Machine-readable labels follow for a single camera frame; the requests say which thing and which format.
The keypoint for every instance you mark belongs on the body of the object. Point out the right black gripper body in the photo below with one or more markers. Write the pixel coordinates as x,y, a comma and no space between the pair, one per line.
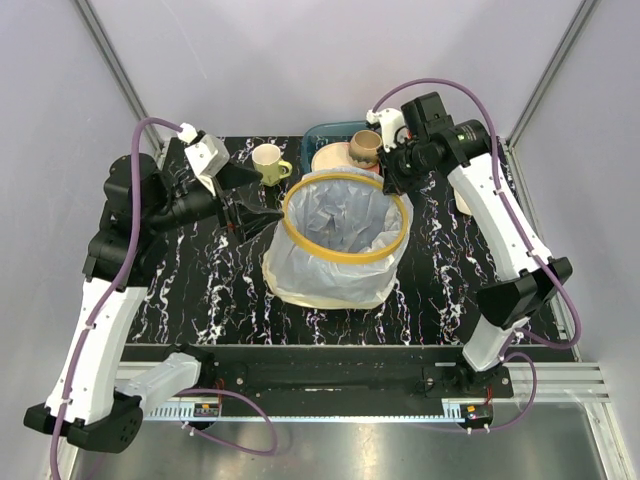
405,164

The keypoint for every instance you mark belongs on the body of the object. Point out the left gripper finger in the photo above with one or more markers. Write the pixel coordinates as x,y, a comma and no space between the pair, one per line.
254,219
234,175

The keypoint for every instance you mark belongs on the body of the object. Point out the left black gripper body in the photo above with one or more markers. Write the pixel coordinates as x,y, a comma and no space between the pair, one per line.
229,217

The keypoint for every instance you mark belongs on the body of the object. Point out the roll of cream trash bags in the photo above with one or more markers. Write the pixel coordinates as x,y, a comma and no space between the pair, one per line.
461,204

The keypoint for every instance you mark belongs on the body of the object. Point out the cream translucent trash bag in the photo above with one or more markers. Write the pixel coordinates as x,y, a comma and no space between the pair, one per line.
339,243

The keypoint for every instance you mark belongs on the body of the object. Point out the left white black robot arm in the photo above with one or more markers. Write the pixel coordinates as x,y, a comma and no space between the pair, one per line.
87,406

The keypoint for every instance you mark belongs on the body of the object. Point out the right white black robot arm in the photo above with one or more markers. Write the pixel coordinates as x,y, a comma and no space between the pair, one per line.
420,138

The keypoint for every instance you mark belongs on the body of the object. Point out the yellow green ceramic mug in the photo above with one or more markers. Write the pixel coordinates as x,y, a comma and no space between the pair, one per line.
267,160

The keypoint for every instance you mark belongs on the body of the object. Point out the beige brown ceramic mug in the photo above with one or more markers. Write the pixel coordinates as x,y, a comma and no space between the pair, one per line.
363,148

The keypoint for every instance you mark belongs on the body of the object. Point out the cream pink floral plate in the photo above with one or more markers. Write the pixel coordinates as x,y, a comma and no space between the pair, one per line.
337,155

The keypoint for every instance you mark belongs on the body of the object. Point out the teal plastic basket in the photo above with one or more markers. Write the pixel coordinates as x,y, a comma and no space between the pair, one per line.
324,134

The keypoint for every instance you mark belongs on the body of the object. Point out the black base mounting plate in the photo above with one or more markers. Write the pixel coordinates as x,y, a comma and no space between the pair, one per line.
237,358

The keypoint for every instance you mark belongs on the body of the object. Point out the left connector box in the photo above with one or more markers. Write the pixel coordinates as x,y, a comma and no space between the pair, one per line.
206,410

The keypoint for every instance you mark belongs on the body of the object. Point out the connector box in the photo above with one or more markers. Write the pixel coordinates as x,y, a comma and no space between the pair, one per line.
477,416
206,410

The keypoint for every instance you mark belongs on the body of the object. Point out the right connector box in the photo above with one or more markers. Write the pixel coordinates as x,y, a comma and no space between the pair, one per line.
477,416

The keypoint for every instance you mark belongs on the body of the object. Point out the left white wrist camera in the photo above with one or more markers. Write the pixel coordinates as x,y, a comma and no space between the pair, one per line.
206,154

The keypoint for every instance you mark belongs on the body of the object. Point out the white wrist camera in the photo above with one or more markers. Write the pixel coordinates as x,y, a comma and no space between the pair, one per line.
206,154
391,123

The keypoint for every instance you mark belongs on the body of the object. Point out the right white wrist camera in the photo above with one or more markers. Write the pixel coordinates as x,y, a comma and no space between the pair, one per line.
391,123

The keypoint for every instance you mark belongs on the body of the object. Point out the perforated cable duct strip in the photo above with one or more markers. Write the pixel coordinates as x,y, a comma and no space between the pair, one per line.
441,413

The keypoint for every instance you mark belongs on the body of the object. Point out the aluminium frame rail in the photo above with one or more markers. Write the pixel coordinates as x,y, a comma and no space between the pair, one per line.
549,382

